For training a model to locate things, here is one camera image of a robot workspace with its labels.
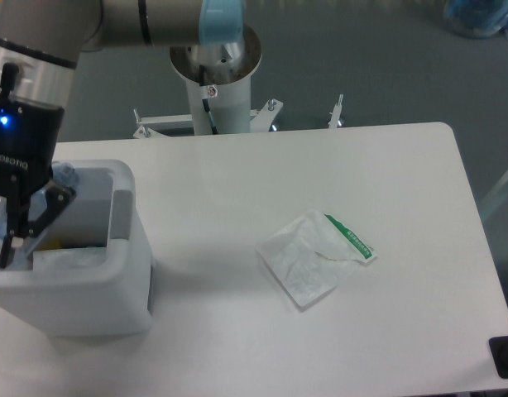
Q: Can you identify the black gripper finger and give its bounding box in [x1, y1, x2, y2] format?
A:
[0, 177, 76, 269]

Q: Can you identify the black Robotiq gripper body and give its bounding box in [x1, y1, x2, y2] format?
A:
[0, 99, 65, 200]

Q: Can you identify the crushed clear plastic bottle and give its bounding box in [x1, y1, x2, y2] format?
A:
[0, 162, 79, 270]

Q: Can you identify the white green plastic bag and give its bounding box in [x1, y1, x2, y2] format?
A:
[256, 210, 376, 310]

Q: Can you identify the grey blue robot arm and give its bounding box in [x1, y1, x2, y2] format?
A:
[0, 1, 243, 269]

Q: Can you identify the white trash in can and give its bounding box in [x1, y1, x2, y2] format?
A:
[32, 246, 106, 271]

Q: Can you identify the white trash can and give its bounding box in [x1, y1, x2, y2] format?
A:
[0, 160, 154, 337]

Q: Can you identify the blue plastic bag on floor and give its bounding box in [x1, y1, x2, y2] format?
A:
[442, 1, 508, 39]

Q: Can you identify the black device at table edge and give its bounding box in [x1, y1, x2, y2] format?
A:
[489, 336, 508, 379]

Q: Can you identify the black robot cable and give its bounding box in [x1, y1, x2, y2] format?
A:
[198, 64, 219, 136]

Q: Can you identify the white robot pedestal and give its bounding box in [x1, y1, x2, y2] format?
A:
[170, 25, 262, 136]

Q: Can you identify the white pedestal base frame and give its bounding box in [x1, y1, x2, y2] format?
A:
[132, 93, 346, 140]

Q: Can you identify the white frame at right edge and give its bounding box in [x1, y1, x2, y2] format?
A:
[479, 170, 508, 222]

